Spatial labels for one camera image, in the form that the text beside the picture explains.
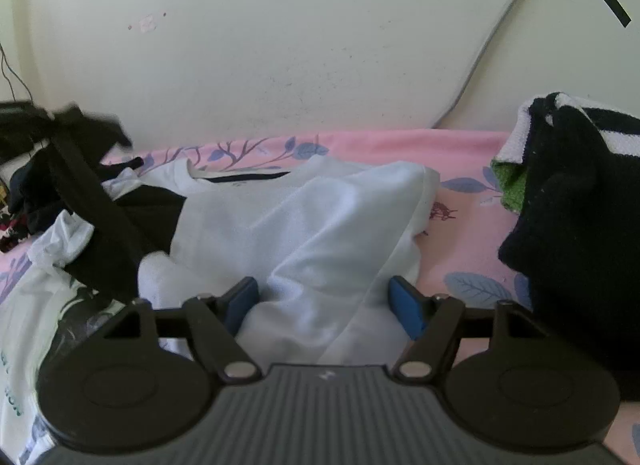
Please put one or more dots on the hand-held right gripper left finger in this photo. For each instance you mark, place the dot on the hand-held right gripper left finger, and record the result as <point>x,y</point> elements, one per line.
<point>242,302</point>

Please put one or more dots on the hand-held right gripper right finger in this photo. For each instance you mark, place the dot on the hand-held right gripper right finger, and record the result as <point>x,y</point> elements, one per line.
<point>405,305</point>

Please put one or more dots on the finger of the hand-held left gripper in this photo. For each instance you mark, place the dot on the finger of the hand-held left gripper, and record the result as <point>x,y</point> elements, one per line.
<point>95,210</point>
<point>90,125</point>

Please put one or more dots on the white t-shirt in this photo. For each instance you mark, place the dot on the white t-shirt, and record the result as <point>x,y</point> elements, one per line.
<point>310,225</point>

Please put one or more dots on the black crumpled garment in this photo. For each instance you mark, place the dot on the black crumpled garment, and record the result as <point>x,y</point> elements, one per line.
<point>25,185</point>

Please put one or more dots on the red patterned dark garment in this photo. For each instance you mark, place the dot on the red patterned dark garment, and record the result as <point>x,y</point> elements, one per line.
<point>7,235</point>

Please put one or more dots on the pink printed bedsheet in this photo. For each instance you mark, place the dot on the pink printed bedsheet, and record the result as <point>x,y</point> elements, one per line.
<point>465,225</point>

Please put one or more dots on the white printed garment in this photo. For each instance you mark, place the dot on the white printed garment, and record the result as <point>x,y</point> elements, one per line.
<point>30,325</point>

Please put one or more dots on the green cloth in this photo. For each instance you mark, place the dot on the green cloth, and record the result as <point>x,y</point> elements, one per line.
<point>510,185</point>

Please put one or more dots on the black folded garment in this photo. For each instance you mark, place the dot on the black folded garment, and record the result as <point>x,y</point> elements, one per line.
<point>575,225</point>

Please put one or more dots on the white black striped towel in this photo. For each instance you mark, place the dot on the white black striped towel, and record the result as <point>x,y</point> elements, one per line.
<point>515,145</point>

